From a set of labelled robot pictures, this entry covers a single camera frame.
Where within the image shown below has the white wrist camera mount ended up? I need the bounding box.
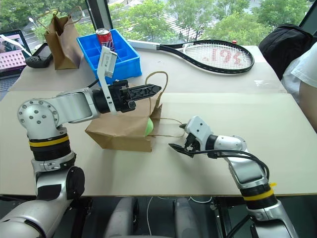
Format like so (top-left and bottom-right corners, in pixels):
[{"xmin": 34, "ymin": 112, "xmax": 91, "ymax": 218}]
[
  {"xmin": 185, "ymin": 115, "xmax": 212, "ymax": 151},
  {"xmin": 97, "ymin": 46, "xmax": 119, "ymax": 116}
]

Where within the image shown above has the black handheld controller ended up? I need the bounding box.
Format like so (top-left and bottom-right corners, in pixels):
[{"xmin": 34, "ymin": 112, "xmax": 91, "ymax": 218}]
[{"xmin": 25, "ymin": 42, "xmax": 54, "ymax": 69}]

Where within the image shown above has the red soda can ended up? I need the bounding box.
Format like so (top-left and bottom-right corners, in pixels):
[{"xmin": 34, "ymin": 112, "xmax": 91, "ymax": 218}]
[{"xmin": 96, "ymin": 28, "xmax": 116, "ymax": 53}]

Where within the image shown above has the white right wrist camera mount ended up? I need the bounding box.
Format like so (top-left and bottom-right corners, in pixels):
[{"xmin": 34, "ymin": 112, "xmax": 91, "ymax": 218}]
[{"xmin": 185, "ymin": 115, "xmax": 212, "ymax": 151}]

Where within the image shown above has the open laptop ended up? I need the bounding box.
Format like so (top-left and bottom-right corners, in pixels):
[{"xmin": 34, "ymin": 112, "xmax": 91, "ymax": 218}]
[{"xmin": 0, "ymin": 29, "xmax": 33, "ymax": 100}]

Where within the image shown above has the black window frame post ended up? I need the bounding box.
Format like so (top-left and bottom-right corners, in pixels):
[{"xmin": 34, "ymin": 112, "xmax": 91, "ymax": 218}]
[{"xmin": 85, "ymin": 0, "xmax": 114, "ymax": 33}]

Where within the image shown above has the brown paper bag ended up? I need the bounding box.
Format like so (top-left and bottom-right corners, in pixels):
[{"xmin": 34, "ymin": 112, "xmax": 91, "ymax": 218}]
[
  {"xmin": 85, "ymin": 71, "xmax": 185, "ymax": 153},
  {"xmin": 36, "ymin": 5, "xmax": 84, "ymax": 71}
]

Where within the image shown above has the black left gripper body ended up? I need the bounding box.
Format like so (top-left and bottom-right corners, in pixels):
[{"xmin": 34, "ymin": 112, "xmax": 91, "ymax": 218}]
[{"xmin": 108, "ymin": 79, "xmax": 137, "ymax": 113}]

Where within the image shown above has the black and white tennis racket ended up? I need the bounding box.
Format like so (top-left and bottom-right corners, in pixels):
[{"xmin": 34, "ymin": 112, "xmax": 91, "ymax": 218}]
[{"xmin": 127, "ymin": 39, "xmax": 256, "ymax": 75}]

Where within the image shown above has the thin white cable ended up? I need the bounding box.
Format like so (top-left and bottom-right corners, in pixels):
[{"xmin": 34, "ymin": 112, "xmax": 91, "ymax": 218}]
[{"xmin": 145, "ymin": 197, "xmax": 155, "ymax": 238}]

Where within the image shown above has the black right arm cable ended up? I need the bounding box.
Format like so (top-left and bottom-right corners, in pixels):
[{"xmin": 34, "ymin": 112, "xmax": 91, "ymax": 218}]
[{"xmin": 192, "ymin": 148, "xmax": 270, "ymax": 184}]

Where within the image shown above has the black backpack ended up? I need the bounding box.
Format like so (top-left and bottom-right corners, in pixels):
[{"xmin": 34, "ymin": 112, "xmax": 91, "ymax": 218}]
[{"xmin": 258, "ymin": 23, "xmax": 315, "ymax": 80}]

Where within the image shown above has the blue plastic divided bin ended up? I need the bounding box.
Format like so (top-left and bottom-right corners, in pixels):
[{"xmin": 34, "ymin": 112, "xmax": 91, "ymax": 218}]
[{"xmin": 76, "ymin": 28, "xmax": 143, "ymax": 80}]

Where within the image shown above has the upright brown paper bag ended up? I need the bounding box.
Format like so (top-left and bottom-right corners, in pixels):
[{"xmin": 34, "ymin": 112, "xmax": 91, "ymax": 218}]
[{"xmin": 36, "ymin": 5, "xmax": 84, "ymax": 71}]

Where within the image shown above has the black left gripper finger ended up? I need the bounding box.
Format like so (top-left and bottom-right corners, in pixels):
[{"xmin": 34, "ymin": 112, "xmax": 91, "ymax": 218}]
[
  {"xmin": 127, "ymin": 84, "xmax": 162, "ymax": 94},
  {"xmin": 127, "ymin": 91, "xmax": 160, "ymax": 101}
]

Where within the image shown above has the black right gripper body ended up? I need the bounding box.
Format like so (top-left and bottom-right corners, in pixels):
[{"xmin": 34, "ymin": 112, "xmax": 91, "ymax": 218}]
[{"xmin": 184, "ymin": 133, "xmax": 200, "ymax": 154}]

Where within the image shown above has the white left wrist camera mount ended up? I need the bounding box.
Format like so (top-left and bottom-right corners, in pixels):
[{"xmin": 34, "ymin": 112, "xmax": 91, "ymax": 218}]
[{"xmin": 97, "ymin": 46, "xmax": 119, "ymax": 116}]

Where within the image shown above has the grey rounded robot leg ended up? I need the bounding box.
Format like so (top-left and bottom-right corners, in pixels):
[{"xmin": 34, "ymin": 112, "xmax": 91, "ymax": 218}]
[
  {"xmin": 103, "ymin": 197, "xmax": 140, "ymax": 238},
  {"xmin": 172, "ymin": 197, "xmax": 202, "ymax": 238}
]

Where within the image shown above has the green plush toy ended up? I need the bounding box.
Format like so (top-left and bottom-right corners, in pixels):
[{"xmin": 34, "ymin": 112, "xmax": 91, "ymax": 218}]
[{"xmin": 144, "ymin": 118, "xmax": 155, "ymax": 137}]

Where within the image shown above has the person in white shirt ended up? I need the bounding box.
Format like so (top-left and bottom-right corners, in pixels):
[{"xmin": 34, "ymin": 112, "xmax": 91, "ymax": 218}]
[{"xmin": 280, "ymin": 41, "xmax": 317, "ymax": 141}]

